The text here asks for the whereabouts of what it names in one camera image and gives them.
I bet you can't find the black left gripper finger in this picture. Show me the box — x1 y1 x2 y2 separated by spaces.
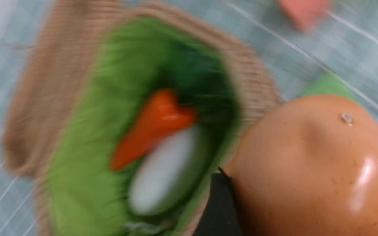
193 167 243 236

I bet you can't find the white radish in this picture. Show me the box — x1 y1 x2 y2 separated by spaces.
128 125 211 217

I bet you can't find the brown potato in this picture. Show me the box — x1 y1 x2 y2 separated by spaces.
225 95 378 236

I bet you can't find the orange carrot with green leaves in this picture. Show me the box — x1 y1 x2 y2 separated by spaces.
109 44 235 172

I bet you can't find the woven wicker basket green lining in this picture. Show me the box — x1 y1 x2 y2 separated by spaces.
33 0 283 236

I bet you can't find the green foam cube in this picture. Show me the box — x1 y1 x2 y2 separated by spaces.
299 73 355 100

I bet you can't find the orange foam cube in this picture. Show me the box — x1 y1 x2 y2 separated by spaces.
277 0 332 33

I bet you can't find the woven wicker basket lid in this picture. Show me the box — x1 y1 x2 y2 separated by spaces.
0 0 124 177

